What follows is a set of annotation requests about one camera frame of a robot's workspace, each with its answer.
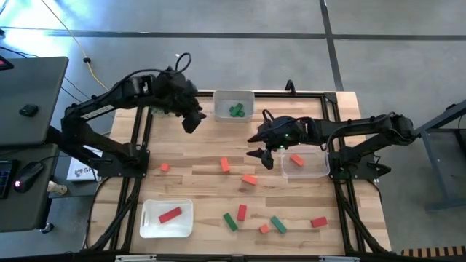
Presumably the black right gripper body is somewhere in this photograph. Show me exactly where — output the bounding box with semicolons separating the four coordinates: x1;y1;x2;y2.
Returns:
264;116;310;150

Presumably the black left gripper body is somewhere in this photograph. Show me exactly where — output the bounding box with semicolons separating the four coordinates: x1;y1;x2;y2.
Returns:
152;67;203;116

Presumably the long red wooden block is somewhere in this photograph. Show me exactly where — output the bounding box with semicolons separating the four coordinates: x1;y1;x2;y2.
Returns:
158;206;183;224

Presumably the grey plastic bin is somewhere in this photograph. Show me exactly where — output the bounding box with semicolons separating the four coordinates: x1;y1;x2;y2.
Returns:
212;89;256;124

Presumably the clear plastic bin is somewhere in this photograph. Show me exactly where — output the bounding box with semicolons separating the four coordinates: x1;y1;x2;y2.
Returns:
280;148;331;180

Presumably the white plastic bin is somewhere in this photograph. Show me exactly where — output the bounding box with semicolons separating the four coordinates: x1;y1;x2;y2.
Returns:
139;198;194;239

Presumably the white label box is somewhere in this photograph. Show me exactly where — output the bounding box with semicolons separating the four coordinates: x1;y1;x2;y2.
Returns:
66;145;104;182

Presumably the dark grey tabletop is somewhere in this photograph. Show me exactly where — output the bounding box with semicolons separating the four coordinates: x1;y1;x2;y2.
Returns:
0;56;70;147
0;143;60;234

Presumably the small black puck device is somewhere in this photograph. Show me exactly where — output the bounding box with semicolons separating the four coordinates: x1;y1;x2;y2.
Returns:
18;103;39;118

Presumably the white round knob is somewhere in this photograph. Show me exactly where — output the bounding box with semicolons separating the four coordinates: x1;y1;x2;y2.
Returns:
46;180;68;197

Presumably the black computer mouse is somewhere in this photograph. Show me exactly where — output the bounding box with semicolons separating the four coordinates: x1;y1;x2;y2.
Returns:
13;162;44;194

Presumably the black device with red light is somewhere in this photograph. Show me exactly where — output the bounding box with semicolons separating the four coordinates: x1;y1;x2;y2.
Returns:
0;55;15;72

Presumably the black orange striped strip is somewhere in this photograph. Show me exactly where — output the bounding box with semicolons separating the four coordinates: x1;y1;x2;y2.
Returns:
400;245;466;258

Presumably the black keyboard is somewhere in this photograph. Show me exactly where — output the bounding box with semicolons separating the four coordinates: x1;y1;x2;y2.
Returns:
0;159;14;200

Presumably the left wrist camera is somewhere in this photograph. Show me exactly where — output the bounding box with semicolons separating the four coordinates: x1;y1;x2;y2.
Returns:
181;111;205;135

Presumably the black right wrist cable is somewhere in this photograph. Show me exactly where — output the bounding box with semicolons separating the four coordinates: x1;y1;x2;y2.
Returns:
261;108;276;127

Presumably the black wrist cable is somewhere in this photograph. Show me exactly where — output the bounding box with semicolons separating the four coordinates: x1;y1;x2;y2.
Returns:
173;52;192;74
261;108;276;127

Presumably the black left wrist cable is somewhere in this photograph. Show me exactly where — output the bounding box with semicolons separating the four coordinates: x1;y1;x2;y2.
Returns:
173;52;192;74

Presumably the black aluminium table frame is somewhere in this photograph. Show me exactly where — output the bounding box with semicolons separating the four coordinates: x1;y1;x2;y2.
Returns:
111;90;365;255

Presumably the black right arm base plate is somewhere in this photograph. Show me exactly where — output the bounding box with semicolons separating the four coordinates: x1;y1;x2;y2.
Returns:
328;151;380;182

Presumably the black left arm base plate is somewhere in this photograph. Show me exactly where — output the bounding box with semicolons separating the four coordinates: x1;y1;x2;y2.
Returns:
95;148;151;179

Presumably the black cable bundle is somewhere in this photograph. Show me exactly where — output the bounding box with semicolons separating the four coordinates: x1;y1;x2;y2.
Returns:
85;176;146;252
333;180;389;254

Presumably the black floor cable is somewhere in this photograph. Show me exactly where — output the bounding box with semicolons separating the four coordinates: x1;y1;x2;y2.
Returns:
0;45;110;110

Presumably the yellow cable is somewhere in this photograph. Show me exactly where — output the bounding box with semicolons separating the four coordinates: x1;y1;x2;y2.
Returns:
39;0;110;92

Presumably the silver metal bracket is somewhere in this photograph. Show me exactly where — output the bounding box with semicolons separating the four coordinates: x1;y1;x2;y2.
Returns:
115;254;157;262
319;255;360;262

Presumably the grey metal table frame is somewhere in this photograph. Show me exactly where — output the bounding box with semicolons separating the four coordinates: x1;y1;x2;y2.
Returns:
400;98;466;212

